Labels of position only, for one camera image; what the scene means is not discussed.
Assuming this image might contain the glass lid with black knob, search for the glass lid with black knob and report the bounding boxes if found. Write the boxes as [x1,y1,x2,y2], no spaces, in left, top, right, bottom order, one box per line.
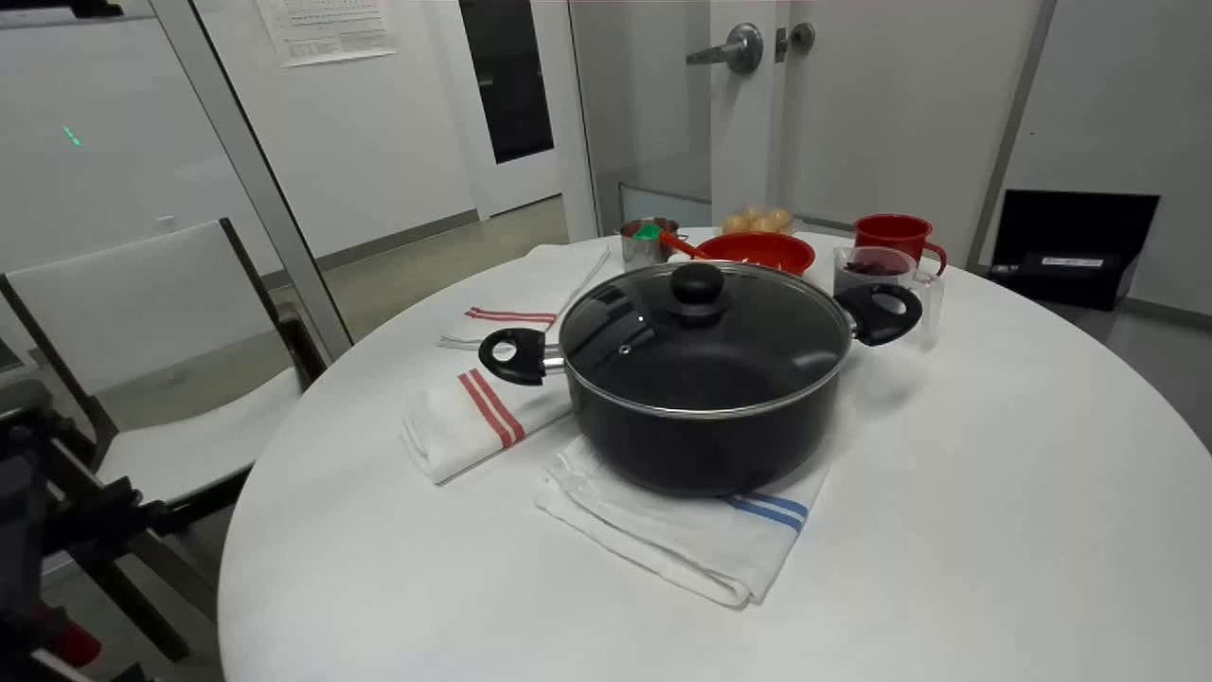
[558,256,855,420]

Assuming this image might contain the metal cup with green item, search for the metal cup with green item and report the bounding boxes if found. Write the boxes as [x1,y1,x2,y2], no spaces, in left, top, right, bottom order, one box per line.
[617,214,683,271]

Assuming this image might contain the red bowl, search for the red bowl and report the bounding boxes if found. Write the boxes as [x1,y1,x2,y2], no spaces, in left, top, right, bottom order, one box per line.
[661,227,824,280]

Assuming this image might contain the white towel with blue stripes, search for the white towel with blue stripes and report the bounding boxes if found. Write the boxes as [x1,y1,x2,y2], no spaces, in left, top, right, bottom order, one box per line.
[533,433,837,612]

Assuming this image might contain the glass cup with dark liquid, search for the glass cup with dark liquid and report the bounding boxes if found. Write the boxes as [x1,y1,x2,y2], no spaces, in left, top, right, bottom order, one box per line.
[831,241,946,356]

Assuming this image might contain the dark narrow door window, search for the dark narrow door window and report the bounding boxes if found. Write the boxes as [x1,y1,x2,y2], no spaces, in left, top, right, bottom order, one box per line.
[454,0,558,165]

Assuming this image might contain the red mug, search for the red mug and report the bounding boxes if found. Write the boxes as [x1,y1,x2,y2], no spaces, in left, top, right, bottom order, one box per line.
[854,212,951,280]

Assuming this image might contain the silver deadbolt lock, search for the silver deadbolt lock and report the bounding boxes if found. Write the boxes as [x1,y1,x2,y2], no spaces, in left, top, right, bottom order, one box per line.
[774,19,817,64]

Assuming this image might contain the white door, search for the white door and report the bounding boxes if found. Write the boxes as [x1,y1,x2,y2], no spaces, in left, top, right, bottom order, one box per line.
[705,0,1056,261]

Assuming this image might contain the white paper notice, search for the white paper notice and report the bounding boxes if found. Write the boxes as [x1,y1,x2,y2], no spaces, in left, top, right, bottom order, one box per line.
[254,0,401,69]

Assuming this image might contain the black open case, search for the black open case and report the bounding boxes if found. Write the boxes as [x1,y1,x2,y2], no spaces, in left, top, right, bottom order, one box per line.
[985,184,1162,315]

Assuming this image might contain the black tripod stand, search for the black tripod stand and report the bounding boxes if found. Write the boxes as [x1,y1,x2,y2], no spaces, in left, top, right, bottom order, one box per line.
[0,375,258,682]

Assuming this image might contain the black two-handled cooking pot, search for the black two-handled cooking pot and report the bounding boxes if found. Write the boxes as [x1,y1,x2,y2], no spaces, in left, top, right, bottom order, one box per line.
[475,256,930,499]

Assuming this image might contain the silver door lever handle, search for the silver door lever handle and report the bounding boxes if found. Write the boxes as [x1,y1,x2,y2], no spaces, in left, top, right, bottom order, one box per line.
[683,19,769,77]

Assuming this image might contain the grey metal frame post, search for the grey metal frame post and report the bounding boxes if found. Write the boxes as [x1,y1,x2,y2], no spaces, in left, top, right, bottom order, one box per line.
[148,0,355,362]

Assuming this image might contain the white chair with dark frame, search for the white chair with dark frame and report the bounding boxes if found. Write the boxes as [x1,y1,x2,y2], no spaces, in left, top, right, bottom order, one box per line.
[0,214,334,658]

